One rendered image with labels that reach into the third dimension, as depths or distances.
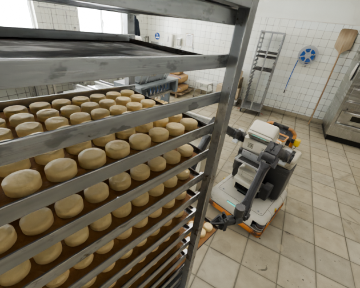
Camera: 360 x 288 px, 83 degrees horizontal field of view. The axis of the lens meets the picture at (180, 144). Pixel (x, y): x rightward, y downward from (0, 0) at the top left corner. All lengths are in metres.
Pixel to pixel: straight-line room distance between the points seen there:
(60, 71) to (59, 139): 0.09
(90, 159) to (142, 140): 0.12
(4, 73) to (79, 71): 0.08
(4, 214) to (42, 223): 0.10
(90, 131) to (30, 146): 0.08
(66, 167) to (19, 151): 0.11
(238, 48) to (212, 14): 0.11
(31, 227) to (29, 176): 0.09
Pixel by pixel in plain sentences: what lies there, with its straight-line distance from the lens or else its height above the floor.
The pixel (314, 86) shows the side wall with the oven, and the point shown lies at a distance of 5.93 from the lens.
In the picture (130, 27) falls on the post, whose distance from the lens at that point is 0.85.
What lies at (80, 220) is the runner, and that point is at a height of 1.42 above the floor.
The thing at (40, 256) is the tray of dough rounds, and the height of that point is 1.33.
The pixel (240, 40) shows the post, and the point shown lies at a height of 1.73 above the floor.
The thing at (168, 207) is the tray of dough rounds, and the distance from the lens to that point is 0.70.
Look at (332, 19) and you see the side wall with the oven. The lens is 5.85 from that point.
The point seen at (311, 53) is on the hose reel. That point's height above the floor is 1.50.
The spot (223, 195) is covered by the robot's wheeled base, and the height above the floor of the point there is 0.26.
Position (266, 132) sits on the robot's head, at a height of 1.09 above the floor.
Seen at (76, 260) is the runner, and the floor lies 1.32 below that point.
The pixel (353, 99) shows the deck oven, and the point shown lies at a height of 0.90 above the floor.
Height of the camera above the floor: 1.75
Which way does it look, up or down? 30 degrees down
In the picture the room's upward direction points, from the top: 7 degrees clockwise
